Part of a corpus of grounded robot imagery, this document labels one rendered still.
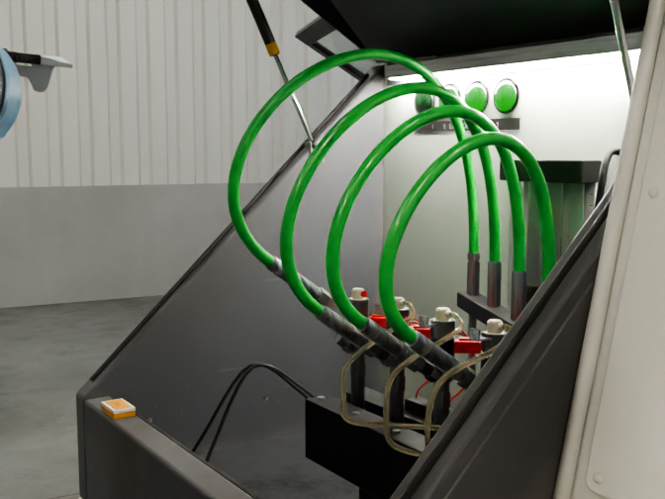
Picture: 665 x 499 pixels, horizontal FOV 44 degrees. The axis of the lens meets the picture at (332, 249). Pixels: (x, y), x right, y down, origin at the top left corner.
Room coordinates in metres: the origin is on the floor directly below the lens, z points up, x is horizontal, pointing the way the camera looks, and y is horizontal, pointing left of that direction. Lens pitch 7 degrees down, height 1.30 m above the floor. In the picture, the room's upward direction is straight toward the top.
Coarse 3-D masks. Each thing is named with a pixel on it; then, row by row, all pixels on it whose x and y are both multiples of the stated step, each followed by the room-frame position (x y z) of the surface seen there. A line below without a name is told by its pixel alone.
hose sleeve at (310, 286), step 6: (276, 258) 0.97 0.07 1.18; (276, 264) 0.97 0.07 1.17; (270, 270) 0.97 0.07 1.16; (276, 270) 0.97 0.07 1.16; (282, 270) 0.97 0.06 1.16; (282, 276) 0.98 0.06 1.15; (300, 276) 0.99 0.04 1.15; (306, 282) 0.99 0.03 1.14; (312, 282) 1.00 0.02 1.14; (306, 288) 0.99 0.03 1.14; (312, 288) 1.00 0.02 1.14; (318, 288) 1.00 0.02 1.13; (312, 294) 1.00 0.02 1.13; (318, 294) 1.00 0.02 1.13
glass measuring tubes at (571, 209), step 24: (552, 168) 1.10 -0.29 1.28; (576, 168) 1.06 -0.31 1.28; (600, 168) 1.08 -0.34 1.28; (528, 192) 1.14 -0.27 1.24; (552, 192) 1.10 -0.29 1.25; (576, 192) 1.07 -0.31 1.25; (528, 216) 1.14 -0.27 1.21; (576, 216) 1.07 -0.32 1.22; (528, 240) 1.14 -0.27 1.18; (528, 264) 1.13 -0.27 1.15; (528, 288) 1.13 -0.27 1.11
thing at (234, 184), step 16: (320, 64) 1.01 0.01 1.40; (336, 64) 1.02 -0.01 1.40; (416, 64) 1.09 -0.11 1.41; (304, 80) 0.99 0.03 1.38; (432, 80) 1.10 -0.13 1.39; (272, 96) 0.97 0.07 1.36; (288, 96) 0.98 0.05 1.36; (272, 112) 0.97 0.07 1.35; (256, 128) 0.96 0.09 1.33; (240, 144) 0.95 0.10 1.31; (240, 160) 0.94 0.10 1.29; (464, 160) 1.14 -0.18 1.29; (240, 176) 0.95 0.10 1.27; (240, 208) 0.95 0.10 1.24; (240, 224) 0.94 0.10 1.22; (256, 256) 0.96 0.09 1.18; (272, 256) 0.97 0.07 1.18
